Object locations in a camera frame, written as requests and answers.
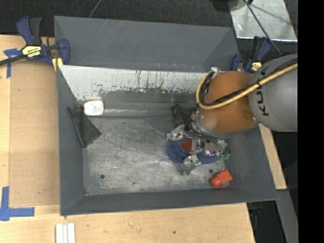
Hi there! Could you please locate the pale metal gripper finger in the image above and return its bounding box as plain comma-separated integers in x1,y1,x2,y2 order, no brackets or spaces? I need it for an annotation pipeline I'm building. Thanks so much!
181,153,203,176
166,128,189,141

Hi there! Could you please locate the blue and red toy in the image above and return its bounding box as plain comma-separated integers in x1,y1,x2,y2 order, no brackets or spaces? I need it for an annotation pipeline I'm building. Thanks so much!
166,137,219,165

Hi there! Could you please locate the small black triangular cloth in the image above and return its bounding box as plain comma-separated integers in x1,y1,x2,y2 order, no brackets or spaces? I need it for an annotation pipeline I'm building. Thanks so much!
170,103,193,127

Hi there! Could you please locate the orange-red cap-shaped block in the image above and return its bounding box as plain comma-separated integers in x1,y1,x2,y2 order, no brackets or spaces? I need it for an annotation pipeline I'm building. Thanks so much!
210,170,233,188

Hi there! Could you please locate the grey metal bin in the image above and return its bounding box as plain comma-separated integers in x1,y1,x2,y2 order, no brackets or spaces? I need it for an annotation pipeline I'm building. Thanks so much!
53,15,279,216

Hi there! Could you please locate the black cloth pouch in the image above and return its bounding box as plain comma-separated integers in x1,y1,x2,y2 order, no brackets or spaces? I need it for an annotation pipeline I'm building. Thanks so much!
67,106,103,149

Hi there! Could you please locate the pale cardboard board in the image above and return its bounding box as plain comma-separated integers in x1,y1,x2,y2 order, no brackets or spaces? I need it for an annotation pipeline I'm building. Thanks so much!
9,64,61,208

